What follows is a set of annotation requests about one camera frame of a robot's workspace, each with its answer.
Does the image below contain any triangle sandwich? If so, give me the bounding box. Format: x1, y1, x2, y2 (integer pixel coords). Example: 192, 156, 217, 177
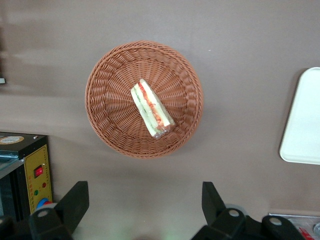
130, 78, 176, 140

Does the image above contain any black yellow food warmer cabinet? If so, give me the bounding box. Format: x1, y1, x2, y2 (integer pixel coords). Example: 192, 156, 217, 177
0, 131, 54, 222

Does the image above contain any round brown wicker basket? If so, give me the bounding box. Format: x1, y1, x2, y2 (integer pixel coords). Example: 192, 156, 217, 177
84, 40, 205, 160

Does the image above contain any cream plastic serving tray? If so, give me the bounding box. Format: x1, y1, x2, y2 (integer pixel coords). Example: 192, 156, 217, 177
278, 66, 320, 166

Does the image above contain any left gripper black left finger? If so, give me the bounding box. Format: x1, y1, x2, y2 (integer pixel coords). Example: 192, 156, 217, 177
28, 181, 90, 240

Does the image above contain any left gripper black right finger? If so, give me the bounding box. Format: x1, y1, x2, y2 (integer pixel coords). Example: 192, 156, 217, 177
191, 181, 251, 240

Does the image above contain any clear acrylic bottle rack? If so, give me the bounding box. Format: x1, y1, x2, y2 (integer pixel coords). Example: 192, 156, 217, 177
268, 212, 320, 240

